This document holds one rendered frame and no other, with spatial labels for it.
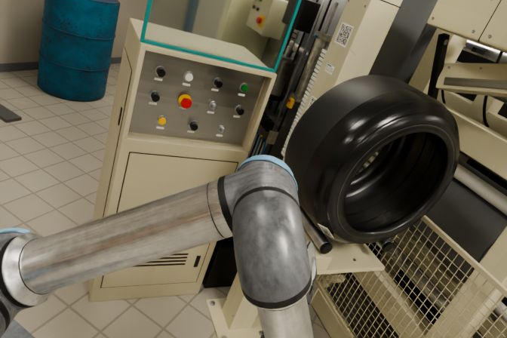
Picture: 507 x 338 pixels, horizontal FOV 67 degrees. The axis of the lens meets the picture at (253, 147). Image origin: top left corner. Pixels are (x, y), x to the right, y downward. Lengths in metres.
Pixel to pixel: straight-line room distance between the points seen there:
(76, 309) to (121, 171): 0.75
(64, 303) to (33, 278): 1.22
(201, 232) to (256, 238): 0.15
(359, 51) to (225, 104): 0.57
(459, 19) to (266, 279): 1.14
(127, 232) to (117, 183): 0.90
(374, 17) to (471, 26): 0.30
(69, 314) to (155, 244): 1.36
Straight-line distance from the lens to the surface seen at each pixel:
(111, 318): 2.07
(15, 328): 1.28
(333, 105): 1.19
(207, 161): 1.66
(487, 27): 1.42
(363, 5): 1.43
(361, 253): 1.58
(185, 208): 0.71
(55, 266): 0.85
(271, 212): 0.59
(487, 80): 1.53
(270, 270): 0.59
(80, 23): 3.79
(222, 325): 2.14
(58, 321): 2.05
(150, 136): 1.60
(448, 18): 1.52
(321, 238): 1.31
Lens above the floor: 1.61
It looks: 24 degrees down
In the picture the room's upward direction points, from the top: 20 degrees clockwise
